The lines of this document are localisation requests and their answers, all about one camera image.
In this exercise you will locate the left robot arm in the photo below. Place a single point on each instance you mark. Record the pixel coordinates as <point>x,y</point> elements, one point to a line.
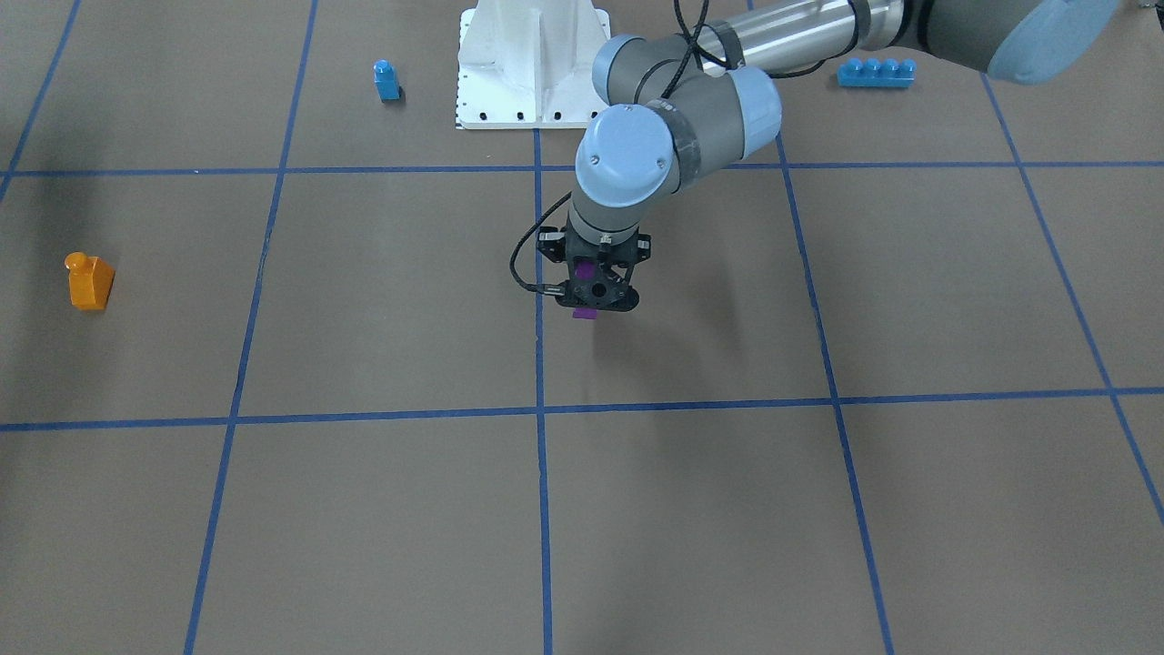
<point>683,107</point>

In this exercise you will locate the purple trapezoid block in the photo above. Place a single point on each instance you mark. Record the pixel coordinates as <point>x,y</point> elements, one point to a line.
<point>585,270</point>

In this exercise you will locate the orange trapezoid block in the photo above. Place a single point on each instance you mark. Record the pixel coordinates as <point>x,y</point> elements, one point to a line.
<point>90,281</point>

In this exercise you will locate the long blue block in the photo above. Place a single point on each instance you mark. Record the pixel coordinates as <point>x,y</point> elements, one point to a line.
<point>874,73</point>

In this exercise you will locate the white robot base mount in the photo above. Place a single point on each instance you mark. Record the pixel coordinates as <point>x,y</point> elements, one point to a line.
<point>528,64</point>

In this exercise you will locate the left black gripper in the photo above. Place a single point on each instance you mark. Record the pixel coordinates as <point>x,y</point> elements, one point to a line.
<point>551,245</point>

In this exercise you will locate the small blue block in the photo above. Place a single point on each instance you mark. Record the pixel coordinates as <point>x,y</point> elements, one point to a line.
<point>385,81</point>

